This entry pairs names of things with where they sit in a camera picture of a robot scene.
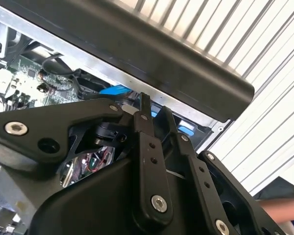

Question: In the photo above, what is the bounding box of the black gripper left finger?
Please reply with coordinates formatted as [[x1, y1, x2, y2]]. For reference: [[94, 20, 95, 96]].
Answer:
[[0, 92, 175, 230]]

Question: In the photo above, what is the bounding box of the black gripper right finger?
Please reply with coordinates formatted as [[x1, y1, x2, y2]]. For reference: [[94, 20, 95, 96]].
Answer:
[[153, 106, 288, 235]]

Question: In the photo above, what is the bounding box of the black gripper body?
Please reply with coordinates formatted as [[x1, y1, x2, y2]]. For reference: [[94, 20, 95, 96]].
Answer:
[[29, 156, 213, 235]]

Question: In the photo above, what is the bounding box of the hard disk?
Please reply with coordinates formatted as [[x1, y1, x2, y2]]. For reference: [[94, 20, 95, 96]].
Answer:
[[99, 84, 196, 138]]

